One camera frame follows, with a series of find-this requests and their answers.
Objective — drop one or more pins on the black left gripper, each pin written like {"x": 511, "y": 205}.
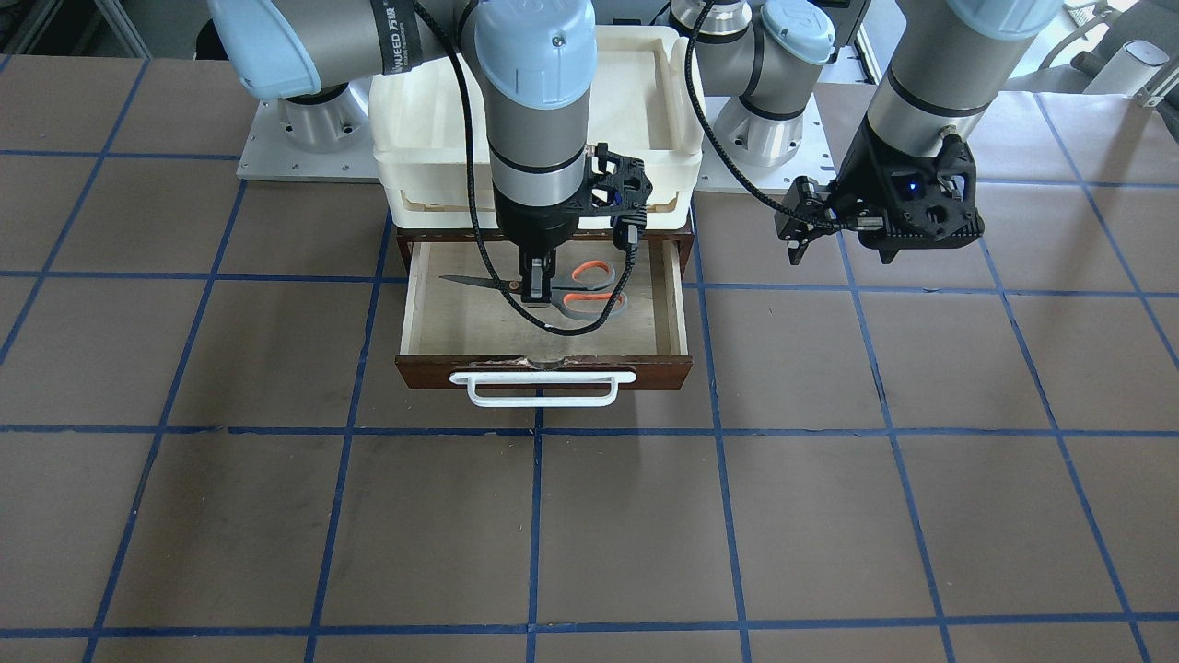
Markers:
{"x": 867, "y": 178}

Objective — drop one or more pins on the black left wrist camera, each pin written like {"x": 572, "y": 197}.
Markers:
{"x": 930, "y": 201}

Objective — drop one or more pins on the white drawer handle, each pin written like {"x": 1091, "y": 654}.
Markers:
{"x": 610, "y": 381}

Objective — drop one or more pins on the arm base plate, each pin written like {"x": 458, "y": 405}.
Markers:
{"x": 322, "y": 137}
{"x": 812, "y": 158}

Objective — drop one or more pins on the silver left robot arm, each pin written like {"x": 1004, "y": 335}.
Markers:
{"x": 750, "y": 72}

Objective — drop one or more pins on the white foam tray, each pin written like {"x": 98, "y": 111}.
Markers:
{"x": 639, "y": 108}

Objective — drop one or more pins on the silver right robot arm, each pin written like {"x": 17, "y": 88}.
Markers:
{"x": 534, "y": 62}

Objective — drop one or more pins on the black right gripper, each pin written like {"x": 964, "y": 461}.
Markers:
{"x": 538, "y": 227}

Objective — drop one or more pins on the orange grey scissors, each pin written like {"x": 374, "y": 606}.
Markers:
{"x": 566, "y": 290}

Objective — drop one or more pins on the dark brown wooden cabinet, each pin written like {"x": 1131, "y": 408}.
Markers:
{"x": 683, "y": 239}

